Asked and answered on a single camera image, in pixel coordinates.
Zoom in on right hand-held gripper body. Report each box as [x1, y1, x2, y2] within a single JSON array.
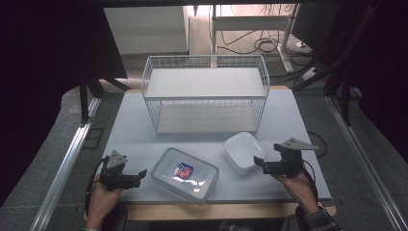
[[272, 138, 320, 177]]

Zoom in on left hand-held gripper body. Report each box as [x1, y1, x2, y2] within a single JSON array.
[[99, 149, 131, 192]]

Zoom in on white square bowl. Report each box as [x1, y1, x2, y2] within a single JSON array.
[[222, 131, 268, 176]]

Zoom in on clear container with blue-rimmed lid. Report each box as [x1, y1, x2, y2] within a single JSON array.
[[151, 147, 220, 204]]

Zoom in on white wire shelf rack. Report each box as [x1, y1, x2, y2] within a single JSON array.
[[140, 54, 271, 135]]

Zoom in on person's left hand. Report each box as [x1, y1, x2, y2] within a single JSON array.
[[86, 181, 124, 226]]

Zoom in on person's right hand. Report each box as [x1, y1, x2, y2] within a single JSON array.
[[275, 171, 320, 216]]

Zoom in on light grey table mat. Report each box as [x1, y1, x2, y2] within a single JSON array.
[[93, 89, 332, 204]]

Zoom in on black metal stand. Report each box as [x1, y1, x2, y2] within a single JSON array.
[[292, 6, 365, 127], [78, 70, 131, 125]]

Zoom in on white power strip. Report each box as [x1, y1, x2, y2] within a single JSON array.
[[301, 66, 320, 81]]

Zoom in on dark monitor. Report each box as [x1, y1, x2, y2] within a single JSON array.
[[290, 3, 342, 52]]

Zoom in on white cabinet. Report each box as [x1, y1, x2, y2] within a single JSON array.
[[103, 5, 191, 56]]

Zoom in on left hand-held gripper cable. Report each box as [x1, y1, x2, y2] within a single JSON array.
[[84, 156, 111, 217]]

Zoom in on hand-held gripper cable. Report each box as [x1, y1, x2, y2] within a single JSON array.
[[301, 159, 320, 204], [84, 156, 111, 217]]

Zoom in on right hand-held gripper cable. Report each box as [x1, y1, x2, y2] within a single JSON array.
[[301, 159, 320, 204]]

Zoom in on black cable loop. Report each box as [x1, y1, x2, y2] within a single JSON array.
[[307, 130, 329, 159]]

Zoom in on aluminium rail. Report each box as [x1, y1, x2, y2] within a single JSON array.
[[29, 95, 102, 231], [324, 95, 408, 231]]

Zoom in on black floor cables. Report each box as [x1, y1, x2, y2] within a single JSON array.
[[217, 28, 317, 65]]

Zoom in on white metal desk frame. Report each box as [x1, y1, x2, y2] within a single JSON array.
[[210, 3, 300, 73]]

